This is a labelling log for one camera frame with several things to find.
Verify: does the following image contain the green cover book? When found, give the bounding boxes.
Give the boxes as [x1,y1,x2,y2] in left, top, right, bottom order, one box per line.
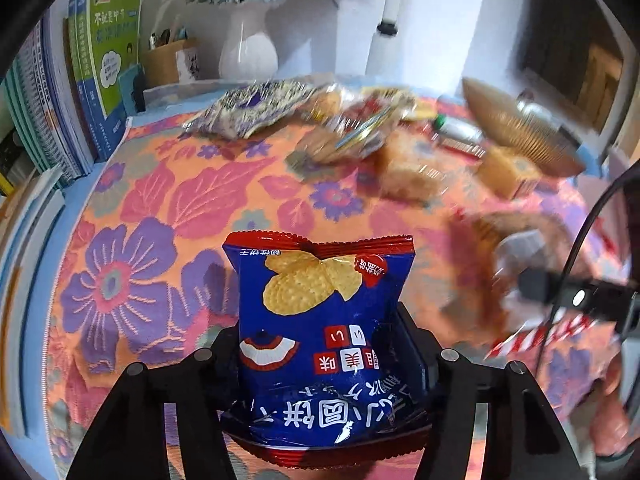
[84,0,143,117]

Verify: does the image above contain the brown ribbed bowl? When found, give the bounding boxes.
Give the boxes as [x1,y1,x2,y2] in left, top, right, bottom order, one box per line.
[461,76,587,177]

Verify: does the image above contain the teal small booklet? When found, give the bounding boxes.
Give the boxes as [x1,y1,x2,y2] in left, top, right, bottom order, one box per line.
[118,64,147,115]

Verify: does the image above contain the wooden pen holder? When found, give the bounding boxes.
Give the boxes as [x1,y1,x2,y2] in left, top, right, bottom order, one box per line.
[145,37,201,86]

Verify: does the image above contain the red white striped snack packet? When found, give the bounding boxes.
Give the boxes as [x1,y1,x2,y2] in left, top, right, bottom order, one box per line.
[447,210,593,358]

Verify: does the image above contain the blue biscuit snack packet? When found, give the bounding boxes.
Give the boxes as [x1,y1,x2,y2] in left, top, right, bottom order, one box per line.
[220,230,433,467]

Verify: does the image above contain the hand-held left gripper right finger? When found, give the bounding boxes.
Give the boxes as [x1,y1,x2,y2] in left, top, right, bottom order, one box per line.
[397,302,576,480]

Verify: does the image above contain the brown biscuit packet red tray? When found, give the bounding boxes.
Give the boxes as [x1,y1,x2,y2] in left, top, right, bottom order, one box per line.
[475,147,544,198]

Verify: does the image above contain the floral tablecloth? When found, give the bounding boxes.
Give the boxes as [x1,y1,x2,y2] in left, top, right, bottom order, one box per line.
[47,77,640,480]

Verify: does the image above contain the brown cake packet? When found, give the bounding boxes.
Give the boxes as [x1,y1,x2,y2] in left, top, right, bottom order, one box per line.
[375,132,452,202]

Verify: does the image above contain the green white snack packet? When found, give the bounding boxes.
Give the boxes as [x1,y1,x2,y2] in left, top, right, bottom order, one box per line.
[429,114,488,157]

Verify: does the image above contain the person's right hand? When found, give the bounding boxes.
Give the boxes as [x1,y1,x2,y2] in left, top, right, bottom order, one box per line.
[589,352,632,461]

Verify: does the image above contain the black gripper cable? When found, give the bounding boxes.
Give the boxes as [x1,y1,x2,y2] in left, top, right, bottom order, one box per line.
[542,162,640,361]

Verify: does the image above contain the flat stack of books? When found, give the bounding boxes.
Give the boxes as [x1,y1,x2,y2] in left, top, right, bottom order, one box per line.
[0,167,67,438]

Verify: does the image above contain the purple white snack packet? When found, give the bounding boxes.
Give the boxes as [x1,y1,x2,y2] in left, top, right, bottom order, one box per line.
[184,81,313,139]

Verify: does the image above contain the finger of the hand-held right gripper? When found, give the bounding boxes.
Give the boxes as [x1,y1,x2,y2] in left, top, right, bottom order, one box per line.
[519,269,557,312]

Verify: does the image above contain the row of spiral-bound books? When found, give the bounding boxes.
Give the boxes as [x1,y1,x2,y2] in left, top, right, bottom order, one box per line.
[4,0,126,183]

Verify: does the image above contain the orange red snack packet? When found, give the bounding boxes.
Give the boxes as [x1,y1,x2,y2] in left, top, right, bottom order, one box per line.
[297,89,417,163]

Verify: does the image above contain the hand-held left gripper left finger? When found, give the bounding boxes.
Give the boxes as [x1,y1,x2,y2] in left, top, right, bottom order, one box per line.
[65,327,242,480]

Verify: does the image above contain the white vase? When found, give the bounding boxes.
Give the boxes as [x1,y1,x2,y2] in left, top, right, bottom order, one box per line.
[218,2,279,81]

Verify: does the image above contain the bunch of pens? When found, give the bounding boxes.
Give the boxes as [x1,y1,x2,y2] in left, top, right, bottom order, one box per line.
[149,14,190,50]

